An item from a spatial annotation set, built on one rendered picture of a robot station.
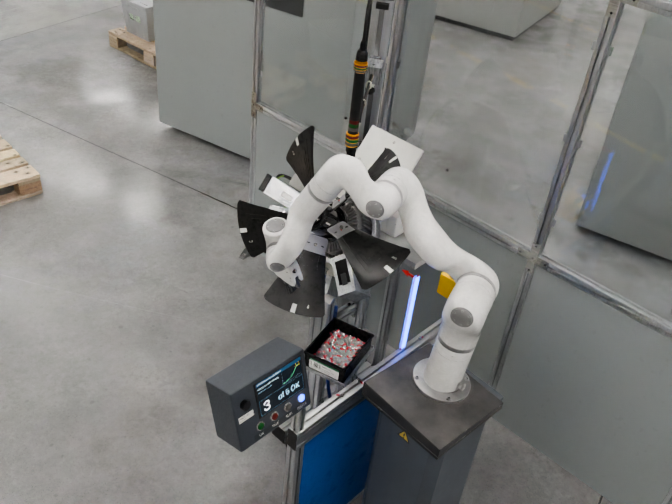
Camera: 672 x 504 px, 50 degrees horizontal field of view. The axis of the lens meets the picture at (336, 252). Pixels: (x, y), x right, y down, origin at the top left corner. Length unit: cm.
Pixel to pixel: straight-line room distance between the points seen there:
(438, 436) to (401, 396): 17
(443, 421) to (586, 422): 115
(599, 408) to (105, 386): 223
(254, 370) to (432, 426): 60
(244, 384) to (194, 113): 375
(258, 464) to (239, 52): 278
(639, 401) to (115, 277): 277
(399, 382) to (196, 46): 343
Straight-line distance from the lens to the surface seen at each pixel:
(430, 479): 248
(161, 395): 359
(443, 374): 228
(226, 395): 189
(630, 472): 335
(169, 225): 465
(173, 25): 533
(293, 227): 220
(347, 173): 205
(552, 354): 320
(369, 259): 248
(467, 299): 204
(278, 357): 198
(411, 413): 225
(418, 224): 205
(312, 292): 260
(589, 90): 268
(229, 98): 518
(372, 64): 293
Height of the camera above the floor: 265
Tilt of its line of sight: 36 degrees down
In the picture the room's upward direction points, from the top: 7 degrees clockwise
